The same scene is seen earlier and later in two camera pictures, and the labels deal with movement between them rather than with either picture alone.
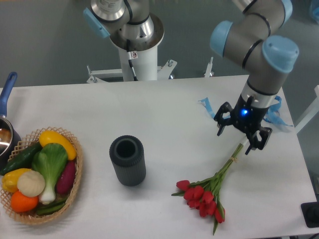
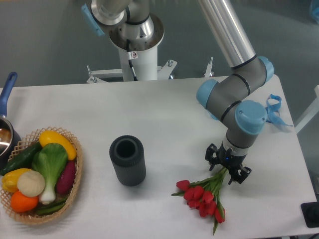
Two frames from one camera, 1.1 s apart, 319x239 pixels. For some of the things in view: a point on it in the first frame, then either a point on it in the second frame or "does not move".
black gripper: (247, 117) to (229, 160)
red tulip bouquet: (204, 195) does not move
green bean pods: (47, 208) does not move
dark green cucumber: (22, 160) does not move
